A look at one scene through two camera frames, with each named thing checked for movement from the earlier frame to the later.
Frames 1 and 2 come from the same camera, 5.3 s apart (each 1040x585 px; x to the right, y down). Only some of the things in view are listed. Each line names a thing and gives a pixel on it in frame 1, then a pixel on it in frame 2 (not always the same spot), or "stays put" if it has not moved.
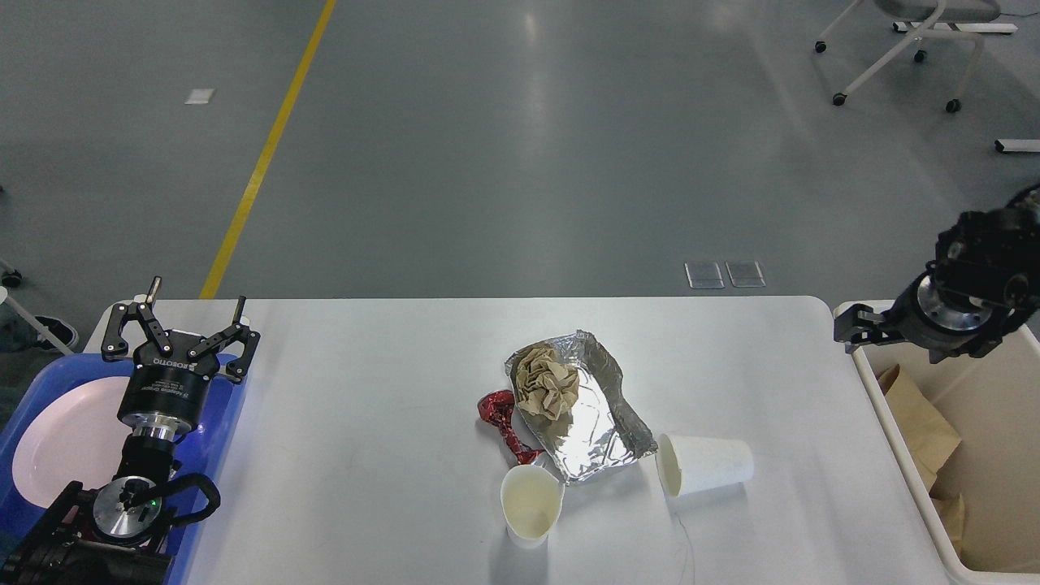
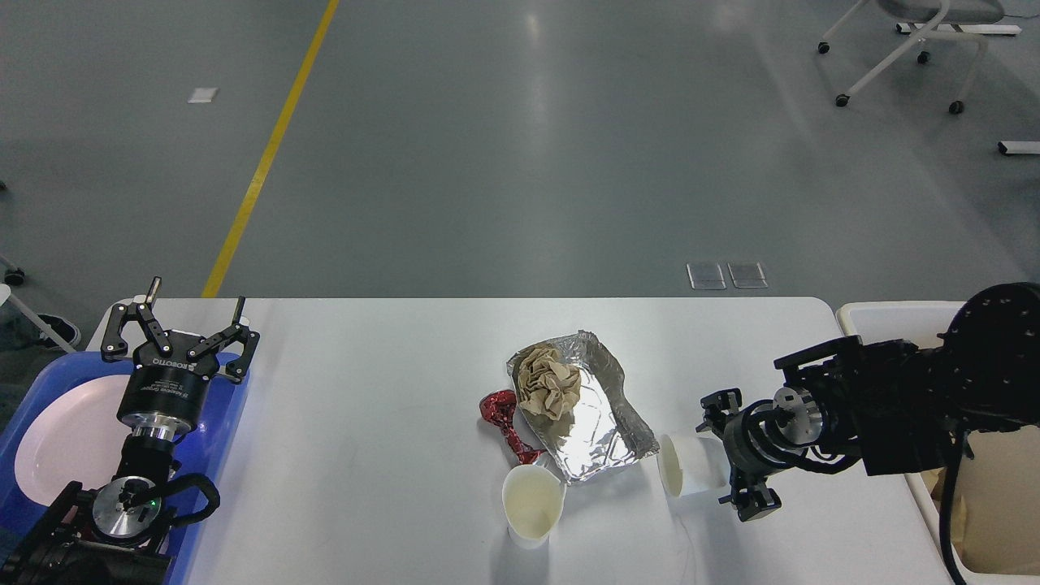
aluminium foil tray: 599,432 stays put
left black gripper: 166,394 stays put
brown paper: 546,386 stays put
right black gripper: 930,318 to 755,447
